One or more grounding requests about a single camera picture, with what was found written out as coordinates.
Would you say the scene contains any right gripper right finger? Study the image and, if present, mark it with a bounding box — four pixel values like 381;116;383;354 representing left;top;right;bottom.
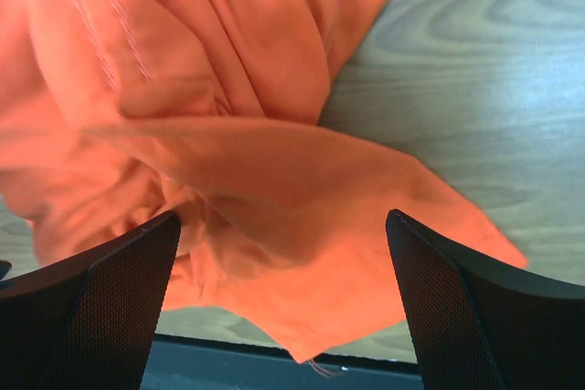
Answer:
386;210;584;389

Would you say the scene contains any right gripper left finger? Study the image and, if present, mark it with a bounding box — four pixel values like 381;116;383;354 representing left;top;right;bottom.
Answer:
1;212;181;389

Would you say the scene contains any orange t shirt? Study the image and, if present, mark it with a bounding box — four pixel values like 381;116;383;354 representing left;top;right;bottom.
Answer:
1;0;527;362

